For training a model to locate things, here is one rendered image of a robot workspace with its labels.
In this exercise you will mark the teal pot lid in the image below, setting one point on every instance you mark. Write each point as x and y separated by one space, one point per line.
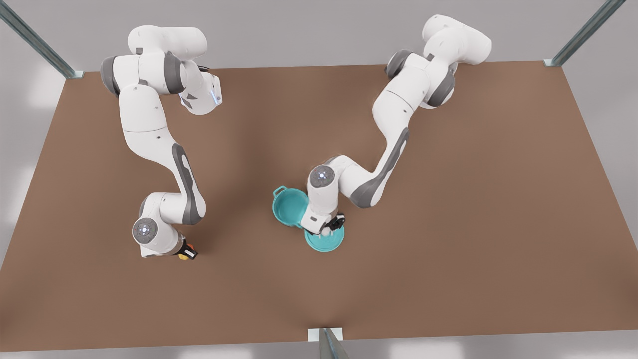
324 243

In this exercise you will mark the teal pot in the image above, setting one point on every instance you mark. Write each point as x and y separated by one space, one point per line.
288 207

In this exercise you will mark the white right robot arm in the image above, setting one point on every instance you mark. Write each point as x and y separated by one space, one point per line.
149 124

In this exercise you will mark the silver frame post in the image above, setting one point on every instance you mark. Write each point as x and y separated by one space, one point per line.
583 32
37 40
329 344

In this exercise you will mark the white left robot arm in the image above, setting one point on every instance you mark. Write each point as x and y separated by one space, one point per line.
398 104

